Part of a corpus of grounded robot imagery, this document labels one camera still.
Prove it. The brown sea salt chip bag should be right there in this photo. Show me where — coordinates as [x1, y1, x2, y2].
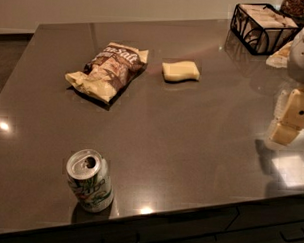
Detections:
[65, 42, 148, 104]

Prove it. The dark cabinet drawer front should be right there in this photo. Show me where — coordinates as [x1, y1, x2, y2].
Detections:
[0, 208, 304, 243]

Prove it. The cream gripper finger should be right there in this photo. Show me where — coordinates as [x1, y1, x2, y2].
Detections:
[269, 123, 300, 146]

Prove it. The green white 7up can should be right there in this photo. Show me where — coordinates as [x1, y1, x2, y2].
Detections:
[66, 149, 114, 213]

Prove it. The black drawer handle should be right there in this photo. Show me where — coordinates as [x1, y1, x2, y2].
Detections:
[280, 228, 304, 243]

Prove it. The black wire napkin basket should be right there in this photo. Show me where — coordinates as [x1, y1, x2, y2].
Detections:
[228, 1, 302, 58]

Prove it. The yellow sponge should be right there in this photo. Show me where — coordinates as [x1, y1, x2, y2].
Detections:
[162, 61, 200, 82]

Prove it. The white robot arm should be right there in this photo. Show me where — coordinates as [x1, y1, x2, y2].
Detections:
[267, 27, 304, 148]

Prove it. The white napkin stack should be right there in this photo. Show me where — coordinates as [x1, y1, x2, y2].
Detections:
[238, 4, 299, 53]

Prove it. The snack jar in background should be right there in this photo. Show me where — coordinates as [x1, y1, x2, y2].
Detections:
[280, 0, 304, 17]

